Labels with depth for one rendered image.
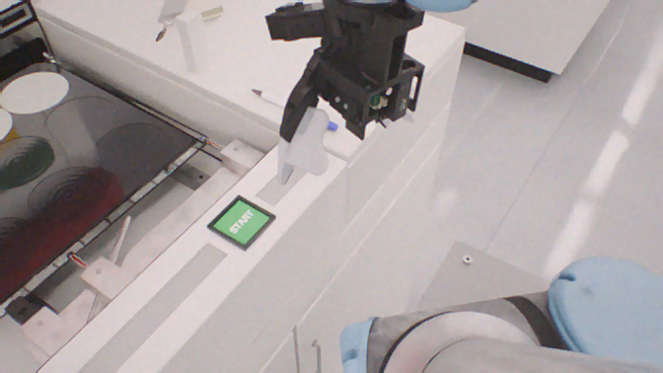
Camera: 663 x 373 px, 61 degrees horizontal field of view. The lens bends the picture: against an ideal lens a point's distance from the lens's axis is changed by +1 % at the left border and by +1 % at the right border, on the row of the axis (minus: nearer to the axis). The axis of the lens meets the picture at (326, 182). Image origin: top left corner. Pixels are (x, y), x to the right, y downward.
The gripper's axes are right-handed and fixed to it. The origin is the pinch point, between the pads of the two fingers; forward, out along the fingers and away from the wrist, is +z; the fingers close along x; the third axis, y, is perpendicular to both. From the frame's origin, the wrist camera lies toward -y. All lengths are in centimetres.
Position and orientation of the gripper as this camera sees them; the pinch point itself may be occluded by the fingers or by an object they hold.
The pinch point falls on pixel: (331, 151)
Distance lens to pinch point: 61.4
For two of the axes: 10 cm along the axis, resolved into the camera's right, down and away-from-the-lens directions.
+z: -0.6, 6.9, 7.2
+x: 7.6, -4.4, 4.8
